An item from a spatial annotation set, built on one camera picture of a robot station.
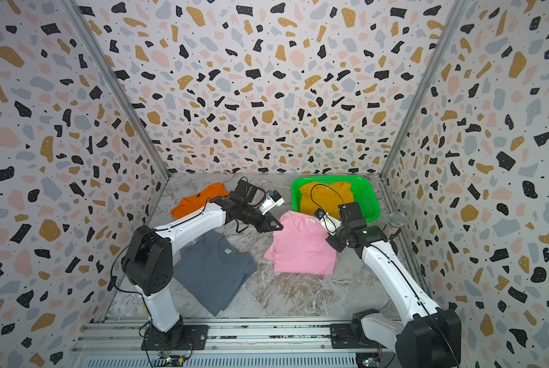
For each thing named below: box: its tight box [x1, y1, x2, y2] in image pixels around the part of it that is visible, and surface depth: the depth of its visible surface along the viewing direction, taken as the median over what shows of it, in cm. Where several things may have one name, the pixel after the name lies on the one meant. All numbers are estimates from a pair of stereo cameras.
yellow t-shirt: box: [299, 180, 355, 220], surface depth 112 cm
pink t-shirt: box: [263, 210, 339, 275], surface depth 87 cm
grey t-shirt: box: [173, 230, 258, 317], surface depth 89 cm
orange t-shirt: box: [170, 183, 230, 220], surface depth 112 cm
